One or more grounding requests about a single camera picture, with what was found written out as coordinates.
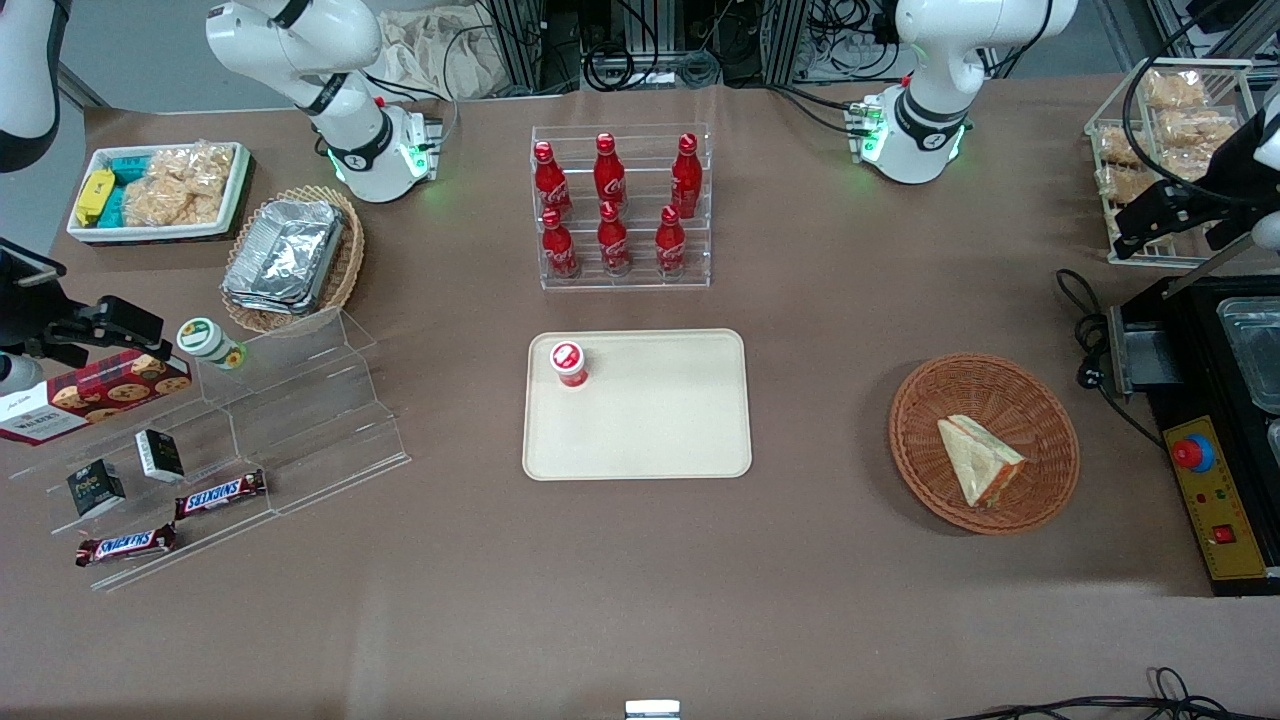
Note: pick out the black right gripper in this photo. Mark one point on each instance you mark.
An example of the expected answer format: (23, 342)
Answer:
(22, 305)

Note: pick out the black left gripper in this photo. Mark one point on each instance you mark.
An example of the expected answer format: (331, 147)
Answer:
(1236, 160)

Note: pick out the triangle sandwich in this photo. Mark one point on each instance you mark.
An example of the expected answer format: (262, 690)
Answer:
(980, 460)

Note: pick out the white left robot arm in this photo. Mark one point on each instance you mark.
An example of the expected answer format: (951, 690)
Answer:
(940, 60)

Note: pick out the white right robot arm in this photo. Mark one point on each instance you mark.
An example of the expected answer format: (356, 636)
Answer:
(300, 40)

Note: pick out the oval tan wicker basket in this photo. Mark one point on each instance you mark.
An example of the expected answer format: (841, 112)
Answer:
(345, 270)

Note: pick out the round brown wicker basket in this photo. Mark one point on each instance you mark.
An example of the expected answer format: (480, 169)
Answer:
(930, 440)

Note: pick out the cream plastic serving tray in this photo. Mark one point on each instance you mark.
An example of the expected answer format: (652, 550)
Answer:
(660, 420)

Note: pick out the clear bag of crackers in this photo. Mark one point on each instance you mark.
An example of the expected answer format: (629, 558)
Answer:
(1195, 128)
(1118, 146)
(1175, 90)
(1125, 184)
(180, 185)

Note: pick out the red tartan cookie box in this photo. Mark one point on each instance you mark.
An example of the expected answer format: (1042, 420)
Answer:
(90, 395)

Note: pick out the green-lidded white drink bottle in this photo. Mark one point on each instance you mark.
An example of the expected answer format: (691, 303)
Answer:
(205, 340)

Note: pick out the white rectangular dish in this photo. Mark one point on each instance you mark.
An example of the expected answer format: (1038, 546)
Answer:
(150, 232)

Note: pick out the teal snack packet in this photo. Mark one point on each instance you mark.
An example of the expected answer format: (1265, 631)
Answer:
(113, 207)
(130, 168)

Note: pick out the black tabletop machine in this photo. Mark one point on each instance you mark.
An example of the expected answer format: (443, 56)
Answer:
(1200, 340)

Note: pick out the yellow snack packet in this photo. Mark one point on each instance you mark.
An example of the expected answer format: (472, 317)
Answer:
(93, 195)

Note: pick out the small black carton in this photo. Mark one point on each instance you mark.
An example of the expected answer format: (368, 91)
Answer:
(96, 489)
(160, 456)

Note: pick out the clear acrylic snack rack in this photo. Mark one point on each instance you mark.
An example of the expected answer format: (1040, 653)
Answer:
(1230, 80)

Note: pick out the steel pan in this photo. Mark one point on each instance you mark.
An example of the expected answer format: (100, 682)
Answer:
(1255, 350)

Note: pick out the stack of foil trays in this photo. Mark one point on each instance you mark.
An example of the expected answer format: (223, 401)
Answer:
(285, 255)

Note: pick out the Snickers chocolate bar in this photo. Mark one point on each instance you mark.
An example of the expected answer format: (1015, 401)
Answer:
(126, 545)
(220, 494)

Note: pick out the clear acrylic stepped stand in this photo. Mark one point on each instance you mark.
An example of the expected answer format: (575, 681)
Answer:
(300, 420)

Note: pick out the red emergency stop button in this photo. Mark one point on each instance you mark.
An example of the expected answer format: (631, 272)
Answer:
(1193, 453)

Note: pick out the yellow machine control panel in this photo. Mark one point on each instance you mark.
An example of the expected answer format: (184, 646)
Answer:
(1225, 500)

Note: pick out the beige cloth bag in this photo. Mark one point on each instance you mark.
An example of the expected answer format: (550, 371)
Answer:
(440, 55)

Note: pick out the red cola bottle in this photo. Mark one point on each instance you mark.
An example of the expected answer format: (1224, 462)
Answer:
(686, 178)
(609, 172)
(670, 245)
(548, 180)
(559, 248)
(613, 242)

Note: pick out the red yogurt cup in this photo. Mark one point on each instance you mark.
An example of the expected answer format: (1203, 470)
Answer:
(568, 362)

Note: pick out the clear acrylic bottle rack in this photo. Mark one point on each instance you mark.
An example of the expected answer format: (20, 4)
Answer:
(640, 275)

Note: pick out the aluminium frame post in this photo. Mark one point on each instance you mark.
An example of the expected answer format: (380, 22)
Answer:
(520, 40)
(785, 35)

